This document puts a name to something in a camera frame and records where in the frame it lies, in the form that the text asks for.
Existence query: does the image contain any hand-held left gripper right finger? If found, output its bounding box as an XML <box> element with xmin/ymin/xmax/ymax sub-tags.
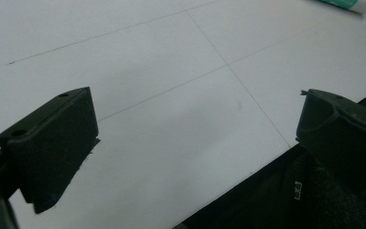
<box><xmin>295</xmin><ymin>89</ymin><xmax>366</xmax><ymax>201</ymax></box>

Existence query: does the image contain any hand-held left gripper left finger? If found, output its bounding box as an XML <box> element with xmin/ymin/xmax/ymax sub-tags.
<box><xmin>0</xmin><ymin>86</ymin><xmax>101</xmax><ymax>215</ymax></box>

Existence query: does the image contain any green and white glue stick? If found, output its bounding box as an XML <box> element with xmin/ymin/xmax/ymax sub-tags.
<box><xmin>314</xmin><ymin>0</ymin><xmax>366</xmax><ymax>15</ymax></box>

